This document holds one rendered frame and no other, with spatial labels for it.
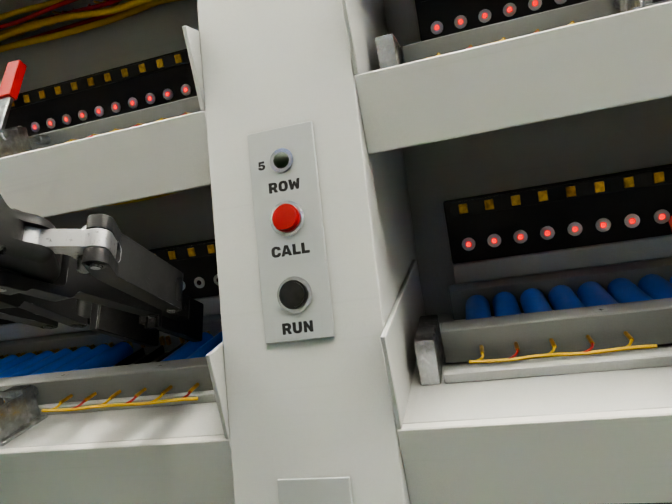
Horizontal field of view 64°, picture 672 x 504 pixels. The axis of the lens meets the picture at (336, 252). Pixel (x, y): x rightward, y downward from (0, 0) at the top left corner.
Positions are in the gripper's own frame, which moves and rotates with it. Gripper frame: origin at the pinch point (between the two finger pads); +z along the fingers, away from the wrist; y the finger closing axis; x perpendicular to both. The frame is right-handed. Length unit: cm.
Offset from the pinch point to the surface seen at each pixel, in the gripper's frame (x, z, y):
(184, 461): 10.0, -3.8, -5.5
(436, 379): 6.2, -0.4, -20.0
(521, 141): -14.7, 10.5, -28.7
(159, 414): 7.0, -1.0, -1.8
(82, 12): -32.1, 0.2, 10.6
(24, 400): 5.5, -1.8, 8.5
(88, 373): 3.7, 0.0, 4.9
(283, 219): -2.3, -7.6, -13.2
